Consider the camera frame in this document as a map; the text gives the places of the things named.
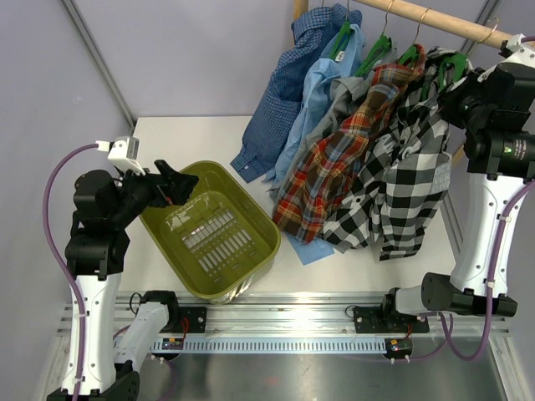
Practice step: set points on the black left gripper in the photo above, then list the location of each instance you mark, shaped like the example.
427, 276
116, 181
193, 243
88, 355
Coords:
171, 186

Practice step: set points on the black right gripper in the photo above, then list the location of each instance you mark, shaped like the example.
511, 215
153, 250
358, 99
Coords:
450, 102

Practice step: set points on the green hanger with metal hook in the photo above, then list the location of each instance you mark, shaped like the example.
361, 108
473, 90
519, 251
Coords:
453, 67

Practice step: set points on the black white checkered shirt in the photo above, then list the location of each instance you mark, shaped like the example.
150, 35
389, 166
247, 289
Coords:
405, 175

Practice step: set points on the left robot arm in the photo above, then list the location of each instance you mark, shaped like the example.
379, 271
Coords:
94, 259

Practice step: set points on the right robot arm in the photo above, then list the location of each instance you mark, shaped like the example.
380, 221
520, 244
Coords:
500, 174

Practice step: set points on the green hanger of plaid shirt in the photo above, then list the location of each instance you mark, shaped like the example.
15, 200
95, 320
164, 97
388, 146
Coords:
411, 55

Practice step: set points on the green hanger of grey shirt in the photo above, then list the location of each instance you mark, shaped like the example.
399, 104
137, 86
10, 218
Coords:
382, 51

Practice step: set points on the dark blue checkered shirt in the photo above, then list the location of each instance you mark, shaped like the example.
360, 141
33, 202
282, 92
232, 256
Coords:
268, 129

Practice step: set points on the grey shirt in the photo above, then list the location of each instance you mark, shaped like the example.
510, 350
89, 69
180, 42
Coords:
334, 108

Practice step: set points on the light blue shirt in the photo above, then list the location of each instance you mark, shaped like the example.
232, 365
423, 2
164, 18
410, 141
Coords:
333, 63

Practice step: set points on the green hanger of blue shirt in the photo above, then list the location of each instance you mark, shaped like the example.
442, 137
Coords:
342, 38

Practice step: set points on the red plaid shirt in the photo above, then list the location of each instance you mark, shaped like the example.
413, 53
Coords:
322, 178

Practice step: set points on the olive green plastic basket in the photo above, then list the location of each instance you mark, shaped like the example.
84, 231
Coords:
220, 242

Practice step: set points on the wooden clothes rack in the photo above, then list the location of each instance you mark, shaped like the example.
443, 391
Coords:
488, 115

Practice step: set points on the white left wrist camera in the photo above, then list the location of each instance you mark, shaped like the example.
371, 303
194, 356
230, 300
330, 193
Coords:
123, 155

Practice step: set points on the white slotted cable duct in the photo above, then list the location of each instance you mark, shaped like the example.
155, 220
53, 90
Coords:
270, 345

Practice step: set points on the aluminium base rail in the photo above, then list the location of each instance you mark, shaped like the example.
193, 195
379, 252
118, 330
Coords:
303, 314

